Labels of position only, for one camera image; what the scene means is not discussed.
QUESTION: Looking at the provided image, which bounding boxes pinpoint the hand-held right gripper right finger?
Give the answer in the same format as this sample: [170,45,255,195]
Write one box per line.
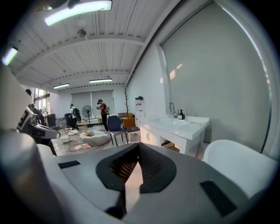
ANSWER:
[126,142,250,224]

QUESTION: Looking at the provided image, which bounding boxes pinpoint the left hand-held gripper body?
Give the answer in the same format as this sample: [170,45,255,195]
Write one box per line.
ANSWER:
[27,112,61,140]

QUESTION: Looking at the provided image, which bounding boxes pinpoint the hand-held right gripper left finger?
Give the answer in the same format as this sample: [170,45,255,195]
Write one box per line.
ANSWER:
[54,142,140,221]

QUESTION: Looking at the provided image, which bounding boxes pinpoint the white round floor cushion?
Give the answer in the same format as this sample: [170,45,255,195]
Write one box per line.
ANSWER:
[79,129,111,147]

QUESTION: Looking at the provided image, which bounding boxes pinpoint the white sink vanity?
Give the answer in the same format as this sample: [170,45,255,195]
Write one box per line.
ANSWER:
[138,115,210,155]

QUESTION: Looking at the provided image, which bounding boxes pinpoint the black standing fan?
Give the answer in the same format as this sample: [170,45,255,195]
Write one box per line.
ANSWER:
[81,105,94,128]

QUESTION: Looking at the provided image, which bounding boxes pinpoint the long ceiling light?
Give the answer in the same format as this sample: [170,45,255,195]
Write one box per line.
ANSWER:
[88,78,113,84]
[52,83,70,90]
[44,0,113,27]
[1,46,19,67]

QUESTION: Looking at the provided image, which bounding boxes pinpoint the dark blue chair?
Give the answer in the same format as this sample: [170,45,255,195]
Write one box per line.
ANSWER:
[106,115,129,147]

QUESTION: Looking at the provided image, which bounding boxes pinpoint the orange chair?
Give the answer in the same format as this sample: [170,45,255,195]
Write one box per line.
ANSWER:
[122,118,141,143]

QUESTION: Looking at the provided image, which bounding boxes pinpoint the grey window blinds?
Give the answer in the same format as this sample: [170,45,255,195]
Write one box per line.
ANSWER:
[70,90,115,118]

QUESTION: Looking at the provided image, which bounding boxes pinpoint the brown wooden cabinet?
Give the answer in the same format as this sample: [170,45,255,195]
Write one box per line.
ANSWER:
[118,112,134,120]

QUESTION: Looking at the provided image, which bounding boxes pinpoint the chrome faucet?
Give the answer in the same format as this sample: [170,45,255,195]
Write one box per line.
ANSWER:
[168,102,177,119]

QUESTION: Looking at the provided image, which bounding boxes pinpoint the wooden coat rack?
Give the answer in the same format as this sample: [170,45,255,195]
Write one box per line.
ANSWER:
[124,87,130,115]

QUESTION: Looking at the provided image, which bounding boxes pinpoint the white toilet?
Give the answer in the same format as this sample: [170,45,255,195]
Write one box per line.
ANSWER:
[203,139,279,199]

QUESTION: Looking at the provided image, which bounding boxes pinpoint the grey roller blind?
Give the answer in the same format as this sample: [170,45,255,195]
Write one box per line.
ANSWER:
[160,1,272,154]

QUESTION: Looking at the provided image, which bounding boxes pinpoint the wire frame side table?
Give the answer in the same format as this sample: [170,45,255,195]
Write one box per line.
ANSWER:
[59,125,84,152]

